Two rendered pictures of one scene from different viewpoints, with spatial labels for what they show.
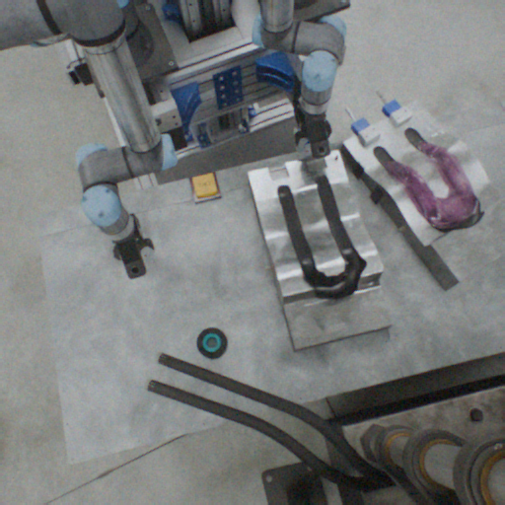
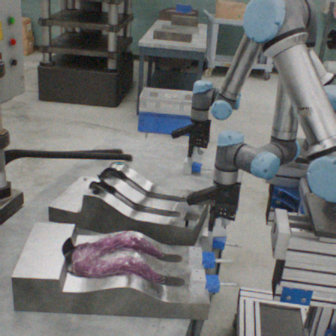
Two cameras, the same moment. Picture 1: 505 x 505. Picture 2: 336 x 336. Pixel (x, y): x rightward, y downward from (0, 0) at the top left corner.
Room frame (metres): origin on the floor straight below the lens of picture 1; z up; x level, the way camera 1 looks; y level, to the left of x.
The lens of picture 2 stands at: (1.04, -1.48, 1.66)
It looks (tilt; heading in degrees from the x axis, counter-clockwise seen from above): 25 degrees down; 111
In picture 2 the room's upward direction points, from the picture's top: 5 degrees clockwise
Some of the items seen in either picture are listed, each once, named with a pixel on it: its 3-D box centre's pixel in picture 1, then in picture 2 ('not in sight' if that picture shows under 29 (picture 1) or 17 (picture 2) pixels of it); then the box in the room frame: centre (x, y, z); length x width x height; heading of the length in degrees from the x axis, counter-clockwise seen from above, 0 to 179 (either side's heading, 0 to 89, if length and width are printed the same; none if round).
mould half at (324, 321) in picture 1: (317, 246); (131, 201); (0.40, -0.18, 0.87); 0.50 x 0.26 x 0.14; 7
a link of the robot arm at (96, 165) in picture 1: (103, 169); (226, 100); (0.56, 0.31, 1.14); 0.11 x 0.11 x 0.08; 11
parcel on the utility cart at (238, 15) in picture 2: not in sight; (230, 12); (-0.98, 5.64, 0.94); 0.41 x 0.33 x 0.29; 26
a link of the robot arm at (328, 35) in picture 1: (321, 41); (260, 160); (0.83, -0.23, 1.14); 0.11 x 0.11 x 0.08; 68
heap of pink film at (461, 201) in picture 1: (435, 181); (118, 253); (0.54, -0.51, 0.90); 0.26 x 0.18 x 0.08; 25
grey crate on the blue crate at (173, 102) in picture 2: not in sight; (170, 101); (-0.70, 2.85, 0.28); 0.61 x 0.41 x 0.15; 19
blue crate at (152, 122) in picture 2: not in sight; (169, 118); (-0.70, 2.86, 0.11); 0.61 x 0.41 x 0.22; 19
